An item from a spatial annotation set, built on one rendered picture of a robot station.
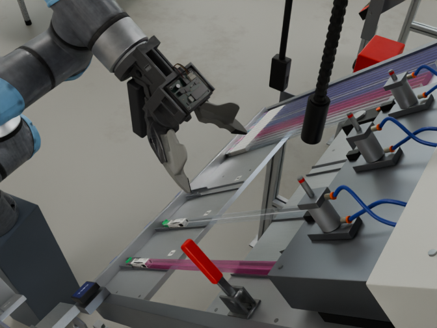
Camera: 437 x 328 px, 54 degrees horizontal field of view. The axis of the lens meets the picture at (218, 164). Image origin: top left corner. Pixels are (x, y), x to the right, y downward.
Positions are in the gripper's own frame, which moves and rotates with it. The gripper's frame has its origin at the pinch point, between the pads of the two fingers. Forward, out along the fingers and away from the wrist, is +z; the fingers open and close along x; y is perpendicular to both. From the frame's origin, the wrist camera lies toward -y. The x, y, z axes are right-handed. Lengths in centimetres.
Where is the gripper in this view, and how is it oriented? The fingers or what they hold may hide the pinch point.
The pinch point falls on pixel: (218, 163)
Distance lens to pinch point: 66.5
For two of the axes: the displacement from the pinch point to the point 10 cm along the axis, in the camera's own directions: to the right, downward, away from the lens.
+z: 6.7, 7.3, 1.0
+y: 4.7, -3.1, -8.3
